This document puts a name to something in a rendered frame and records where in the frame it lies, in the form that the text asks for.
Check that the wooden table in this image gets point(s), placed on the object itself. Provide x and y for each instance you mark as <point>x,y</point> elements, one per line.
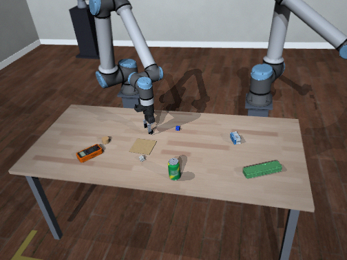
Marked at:
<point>217,171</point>

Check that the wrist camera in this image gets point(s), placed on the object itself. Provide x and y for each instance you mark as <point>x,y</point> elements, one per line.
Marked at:
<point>138,108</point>

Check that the tan cork cylinder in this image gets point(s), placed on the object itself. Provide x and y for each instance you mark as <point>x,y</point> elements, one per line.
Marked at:
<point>105,139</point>

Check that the orange multimeter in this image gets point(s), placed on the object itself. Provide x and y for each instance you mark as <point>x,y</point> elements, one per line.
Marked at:
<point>89,153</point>

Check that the tan mat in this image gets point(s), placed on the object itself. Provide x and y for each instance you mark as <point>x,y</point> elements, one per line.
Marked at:
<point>142,146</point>

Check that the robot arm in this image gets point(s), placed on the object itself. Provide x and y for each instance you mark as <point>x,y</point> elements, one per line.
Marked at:
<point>104,41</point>
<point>276,36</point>

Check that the jointed stand on dark box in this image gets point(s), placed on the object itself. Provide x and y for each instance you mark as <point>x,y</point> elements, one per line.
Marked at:
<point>82,31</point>

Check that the green block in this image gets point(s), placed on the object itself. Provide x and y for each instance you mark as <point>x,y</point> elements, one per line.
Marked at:
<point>261,169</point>

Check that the white die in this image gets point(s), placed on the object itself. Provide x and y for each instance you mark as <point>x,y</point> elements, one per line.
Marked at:
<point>142,158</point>

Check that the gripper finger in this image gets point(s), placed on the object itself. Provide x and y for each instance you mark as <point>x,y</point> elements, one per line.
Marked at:
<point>151,127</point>
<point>145,124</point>

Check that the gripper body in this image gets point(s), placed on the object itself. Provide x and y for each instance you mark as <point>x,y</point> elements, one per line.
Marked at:
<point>148,113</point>

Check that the blue box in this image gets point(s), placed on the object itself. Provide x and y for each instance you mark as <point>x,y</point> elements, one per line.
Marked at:
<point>235,138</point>

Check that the black die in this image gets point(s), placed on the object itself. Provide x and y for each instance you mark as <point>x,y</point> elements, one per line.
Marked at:
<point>151,131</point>

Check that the green can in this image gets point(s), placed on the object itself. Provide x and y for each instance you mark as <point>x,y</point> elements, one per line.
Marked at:
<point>174,170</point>

